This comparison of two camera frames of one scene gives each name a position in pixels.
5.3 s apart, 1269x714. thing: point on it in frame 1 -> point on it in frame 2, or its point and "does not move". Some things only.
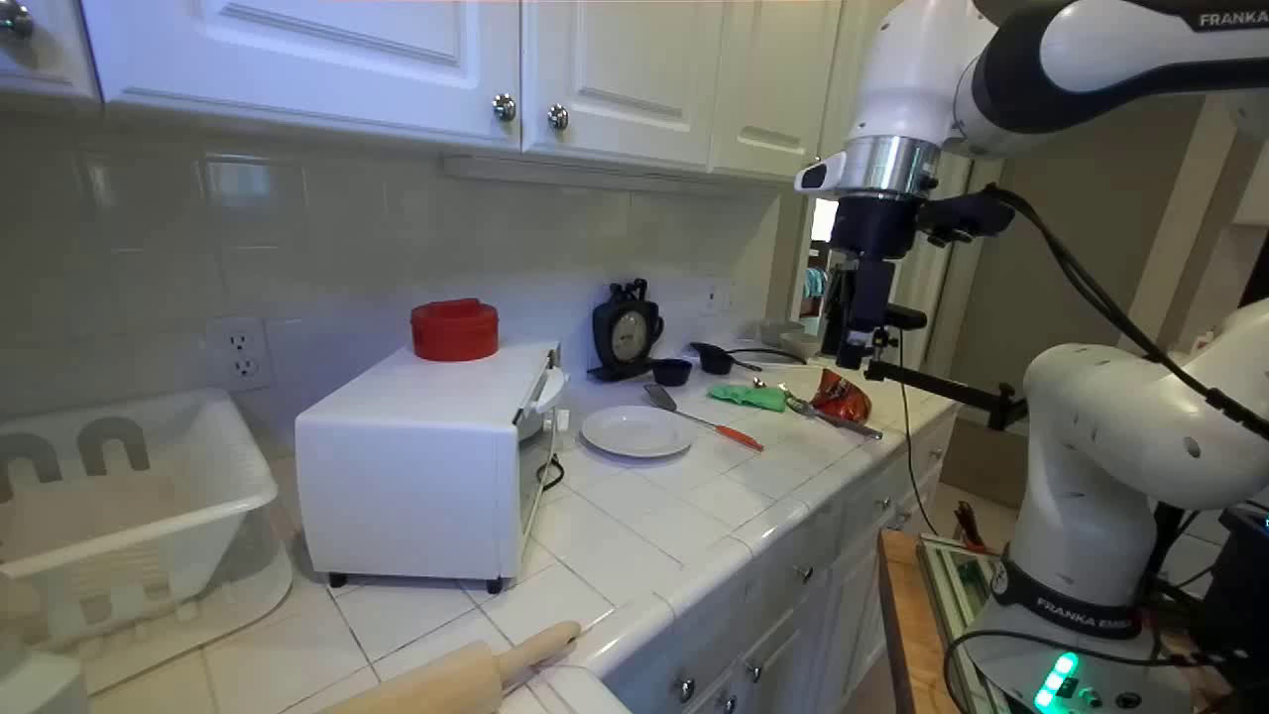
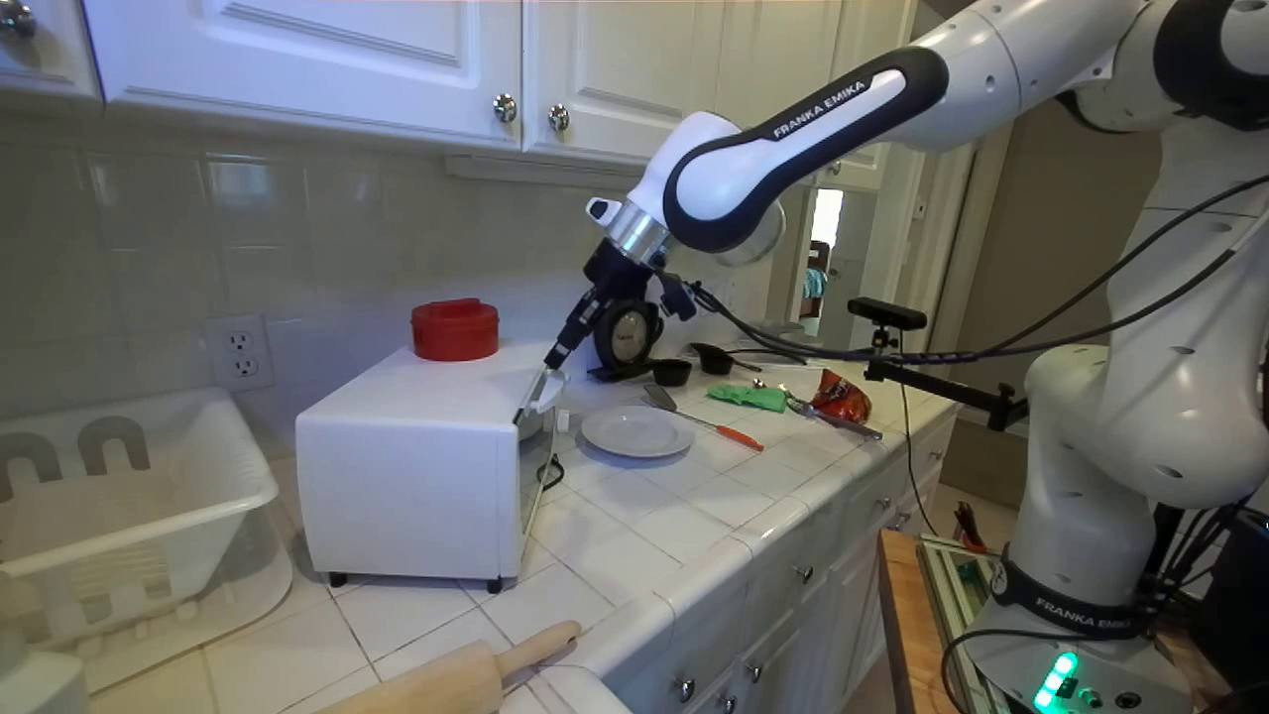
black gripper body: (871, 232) -> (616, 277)
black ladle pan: (715, 357) does not move
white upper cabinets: (719, 88) does not move
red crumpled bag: (838, 396) does not move
